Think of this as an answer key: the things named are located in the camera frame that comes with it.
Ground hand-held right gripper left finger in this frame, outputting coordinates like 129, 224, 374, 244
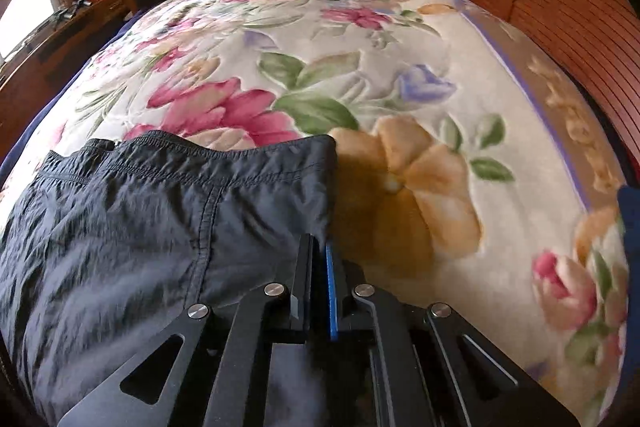
57, 234, 317, 427

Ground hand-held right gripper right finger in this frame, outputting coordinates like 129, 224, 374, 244
325, 243, 583, 427

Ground black jacket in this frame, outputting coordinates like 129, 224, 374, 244
0, 130, 351, 427

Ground floral blanket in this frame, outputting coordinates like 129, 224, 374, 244
0, 0, 632, 427

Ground blue cloth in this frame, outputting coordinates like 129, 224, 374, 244
616, 186, 640, 260

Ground wooden desk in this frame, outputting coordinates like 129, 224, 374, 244
0, 0, 137, 158

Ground window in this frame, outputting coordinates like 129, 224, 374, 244
0, 0, 74, 64

